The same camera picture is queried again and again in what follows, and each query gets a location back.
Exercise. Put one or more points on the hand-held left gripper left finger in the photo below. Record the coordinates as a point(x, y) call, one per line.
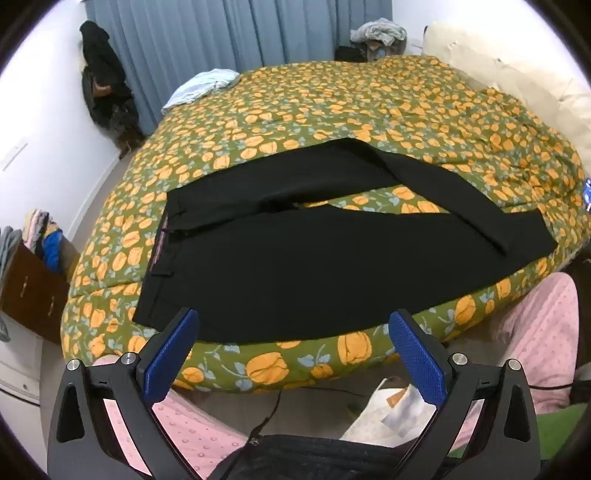
point(168, 355)

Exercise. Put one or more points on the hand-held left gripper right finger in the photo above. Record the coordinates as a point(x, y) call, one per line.
point(420, 357)

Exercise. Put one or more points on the black pants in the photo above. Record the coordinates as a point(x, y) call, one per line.
point(277, 267)

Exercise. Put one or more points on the person's left leg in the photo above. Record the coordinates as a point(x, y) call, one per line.
point(184, 429)

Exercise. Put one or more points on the person's leg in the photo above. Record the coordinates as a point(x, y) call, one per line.
point(184, 429)
point(540, 332)

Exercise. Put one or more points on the white paper bag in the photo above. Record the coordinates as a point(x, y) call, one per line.
point(369, 424)

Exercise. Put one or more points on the person's right leg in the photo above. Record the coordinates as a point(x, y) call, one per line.
point(540, 332)

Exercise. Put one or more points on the black bag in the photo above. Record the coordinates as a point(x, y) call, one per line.
point(323, 457)

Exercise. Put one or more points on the white cabinet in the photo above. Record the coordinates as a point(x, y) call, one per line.
point(18, 364)

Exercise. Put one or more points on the brown wooden cabinet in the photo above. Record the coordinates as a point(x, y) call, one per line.
point(32, 286)

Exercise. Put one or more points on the pile of folded clothes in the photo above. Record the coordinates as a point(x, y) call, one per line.
point(46, 235)

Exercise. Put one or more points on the grey cloth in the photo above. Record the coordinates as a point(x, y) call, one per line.
point(9, 249)

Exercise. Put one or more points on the small blue object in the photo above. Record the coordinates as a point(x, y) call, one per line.
point(587, 190)

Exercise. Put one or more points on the green floral bedspread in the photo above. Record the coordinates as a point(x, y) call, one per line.
point(369, 101)

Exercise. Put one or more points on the light blue cloth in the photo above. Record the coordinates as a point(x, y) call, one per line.
point(203, 83)

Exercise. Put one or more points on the cream pillow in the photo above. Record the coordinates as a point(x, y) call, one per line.
point(508, 74)

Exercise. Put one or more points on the black hanging coat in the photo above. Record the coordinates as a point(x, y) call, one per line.
point(99, 60)

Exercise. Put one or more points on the black cloth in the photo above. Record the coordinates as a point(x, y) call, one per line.
point(351, 53)

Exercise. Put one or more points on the blue curtain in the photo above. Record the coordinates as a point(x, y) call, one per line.
point(231, 32)

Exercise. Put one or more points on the grey clothes heap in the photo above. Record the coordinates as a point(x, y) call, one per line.
point(378, 30)

